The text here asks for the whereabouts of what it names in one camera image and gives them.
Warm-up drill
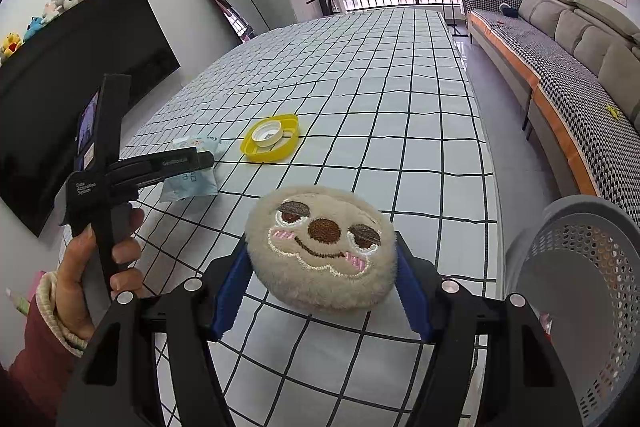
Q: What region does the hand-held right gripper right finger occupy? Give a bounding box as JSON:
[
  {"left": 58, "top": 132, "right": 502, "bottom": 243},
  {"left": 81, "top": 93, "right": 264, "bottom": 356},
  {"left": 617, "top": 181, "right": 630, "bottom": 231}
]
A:
[{"left": 392, "top": 234, "right": 583, "bottom": 427}]

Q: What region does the light blue tissue packet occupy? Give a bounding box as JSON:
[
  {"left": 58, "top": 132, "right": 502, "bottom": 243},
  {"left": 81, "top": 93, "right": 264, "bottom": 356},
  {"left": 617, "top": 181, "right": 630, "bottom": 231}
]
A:
[{"left": 161, "top": 135, "right": 223, "bottom": 202}]

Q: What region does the black television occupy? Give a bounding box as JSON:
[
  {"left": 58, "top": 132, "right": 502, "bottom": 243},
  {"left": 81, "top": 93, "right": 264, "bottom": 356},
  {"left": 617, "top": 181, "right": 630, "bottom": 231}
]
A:
[{"left": 0, "top": 0, "right": 181, "bottom": 238}]

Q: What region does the beige sloth plush toy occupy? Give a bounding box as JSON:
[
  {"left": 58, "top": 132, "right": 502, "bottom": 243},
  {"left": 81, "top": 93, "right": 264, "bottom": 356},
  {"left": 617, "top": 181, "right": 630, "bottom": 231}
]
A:
[{"left": 244, "top": 185, "right": 399, "bottom": 312}]

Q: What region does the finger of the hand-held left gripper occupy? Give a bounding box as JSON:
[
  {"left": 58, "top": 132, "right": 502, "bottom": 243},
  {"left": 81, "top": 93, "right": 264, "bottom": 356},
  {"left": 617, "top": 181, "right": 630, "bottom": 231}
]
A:
[
  {"left": 119, "top": 150, "right": 217, "bottom": 181},
  {"left": 111, "top": 173, "right": 171, "bottom": 202}
]

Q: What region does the white checked tablecloth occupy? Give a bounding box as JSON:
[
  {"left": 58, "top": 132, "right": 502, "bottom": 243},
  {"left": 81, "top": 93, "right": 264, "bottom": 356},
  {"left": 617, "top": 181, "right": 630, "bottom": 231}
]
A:
[{"left": 60, "top": 5, "right": 502, "bottom": 427}]

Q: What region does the grey perforated plastic basket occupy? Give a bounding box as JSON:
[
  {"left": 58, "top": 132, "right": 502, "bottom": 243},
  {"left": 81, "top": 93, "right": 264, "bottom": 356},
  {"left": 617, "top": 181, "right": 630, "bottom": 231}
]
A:
[{"left": 504, "top": 194, "right": 640, "bottom": 427}]

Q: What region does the blue plush toy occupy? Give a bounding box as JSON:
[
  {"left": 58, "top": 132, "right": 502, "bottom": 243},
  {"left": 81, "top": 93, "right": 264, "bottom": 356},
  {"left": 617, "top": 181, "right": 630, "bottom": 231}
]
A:
[{"left": 22, "top": 14, "right": 46, "bottom": 42}]

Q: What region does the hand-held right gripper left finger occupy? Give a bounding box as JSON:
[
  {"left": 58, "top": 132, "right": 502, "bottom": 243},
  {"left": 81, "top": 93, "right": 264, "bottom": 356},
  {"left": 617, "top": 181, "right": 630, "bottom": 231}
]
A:
[{"left": 55, "top": 243, "right": 253, "bottom": 427}]

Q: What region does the yellow plush toy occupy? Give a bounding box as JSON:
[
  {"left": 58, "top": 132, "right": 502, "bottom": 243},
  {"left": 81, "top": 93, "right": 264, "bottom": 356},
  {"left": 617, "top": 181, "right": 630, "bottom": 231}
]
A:
[{"left": 0, "top": 32, "right": 25, "bottom": 64}]

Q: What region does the yellow plastic lid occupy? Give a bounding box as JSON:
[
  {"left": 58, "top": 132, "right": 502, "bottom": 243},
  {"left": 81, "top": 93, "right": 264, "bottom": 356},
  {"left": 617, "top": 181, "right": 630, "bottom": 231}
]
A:
[{"left": 241, "top": 113, "right": 300, "bottom": 164}]

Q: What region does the person's left hand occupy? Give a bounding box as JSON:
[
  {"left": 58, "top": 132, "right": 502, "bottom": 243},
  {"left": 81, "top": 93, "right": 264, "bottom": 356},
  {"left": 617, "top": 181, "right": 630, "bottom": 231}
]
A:
[{"left": 54, "top": 202, "right": 146, "bottom": 343}]

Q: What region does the houndstooth sofa cover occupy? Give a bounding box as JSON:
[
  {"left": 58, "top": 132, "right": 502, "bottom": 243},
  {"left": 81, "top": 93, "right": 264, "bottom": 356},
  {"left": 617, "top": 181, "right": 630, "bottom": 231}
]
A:
[{"left": 461, "top": 0, "right": 640, "bottom": 208}]

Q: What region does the person's left forearm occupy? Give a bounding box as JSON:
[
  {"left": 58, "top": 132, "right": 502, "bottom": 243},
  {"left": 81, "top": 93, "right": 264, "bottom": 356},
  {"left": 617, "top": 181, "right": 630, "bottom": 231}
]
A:
[{"left": 0, "top": 271, "right": 93, "bottom": 427}]

